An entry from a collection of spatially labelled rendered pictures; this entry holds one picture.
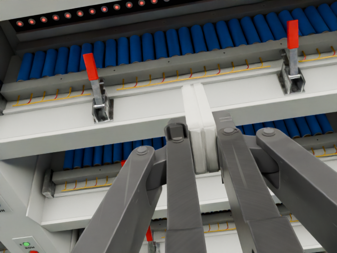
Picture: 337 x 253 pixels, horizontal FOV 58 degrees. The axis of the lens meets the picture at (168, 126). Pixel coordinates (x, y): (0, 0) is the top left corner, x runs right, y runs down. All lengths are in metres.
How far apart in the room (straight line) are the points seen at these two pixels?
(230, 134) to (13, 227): 0.55
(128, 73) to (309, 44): 0.26
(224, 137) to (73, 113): 0.34
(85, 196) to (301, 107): 0.41
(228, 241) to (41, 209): 0.40
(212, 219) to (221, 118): 0.56
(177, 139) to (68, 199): 0.49
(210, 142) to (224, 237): 0.59
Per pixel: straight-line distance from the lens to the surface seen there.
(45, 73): 0.52
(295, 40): 0.44
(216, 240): 0.74
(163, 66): 0.45
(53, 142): 0.48
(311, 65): 0.48
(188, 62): 0.45
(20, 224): 0.65
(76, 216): 0.61
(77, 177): 0.62
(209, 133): 0.16
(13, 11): 0.39
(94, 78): 0.42
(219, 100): 0.43
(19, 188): 0.58
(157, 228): 0.74
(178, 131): 0.15
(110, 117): 0.44
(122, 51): 0.50
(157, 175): 0.15
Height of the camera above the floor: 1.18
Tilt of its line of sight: 38 degrees down
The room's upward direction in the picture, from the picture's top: 11 degrees counter-clockwise
